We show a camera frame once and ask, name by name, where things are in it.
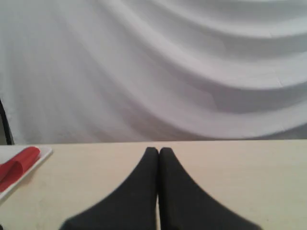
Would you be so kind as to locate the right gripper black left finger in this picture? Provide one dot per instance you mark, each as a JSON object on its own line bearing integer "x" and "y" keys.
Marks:
{"x": 132, "y": 206}

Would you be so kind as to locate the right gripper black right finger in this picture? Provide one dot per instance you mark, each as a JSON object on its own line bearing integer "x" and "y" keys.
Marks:
{"x": 184, "y": 205}

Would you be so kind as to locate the red flag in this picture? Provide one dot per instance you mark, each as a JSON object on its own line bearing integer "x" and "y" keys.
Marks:
{"x": 16, "y": 166}

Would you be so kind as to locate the white square plastic tray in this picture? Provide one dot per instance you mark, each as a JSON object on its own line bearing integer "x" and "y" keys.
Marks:
{"x": 8, "y": 151}

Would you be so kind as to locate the black backdrop stand pole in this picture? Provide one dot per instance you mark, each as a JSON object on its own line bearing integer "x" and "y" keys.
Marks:
{"x": 6, "y": 127}

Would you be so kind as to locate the white draped backdrop cloth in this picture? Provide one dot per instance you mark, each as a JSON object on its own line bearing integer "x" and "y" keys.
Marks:
{"x": 144, "y": 70}

